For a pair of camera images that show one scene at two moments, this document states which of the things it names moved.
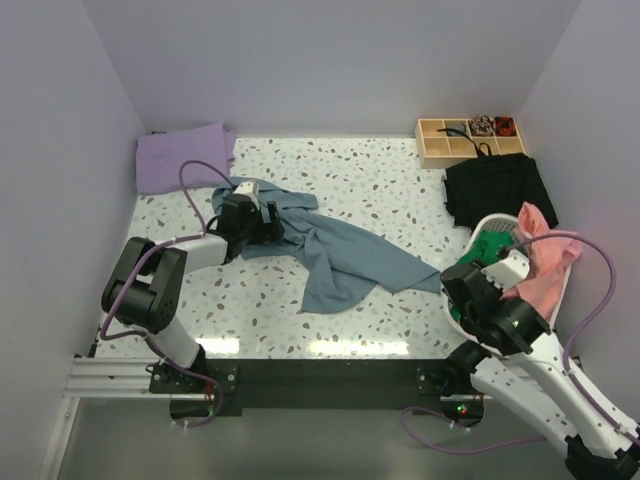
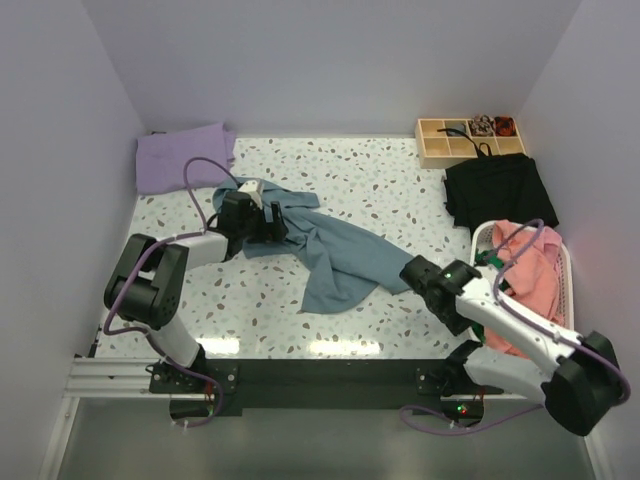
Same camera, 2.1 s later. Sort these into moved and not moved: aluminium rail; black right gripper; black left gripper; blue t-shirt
Moved: black right gripper
Not moved: aluminium rail; black left gripper; blue t-shirt
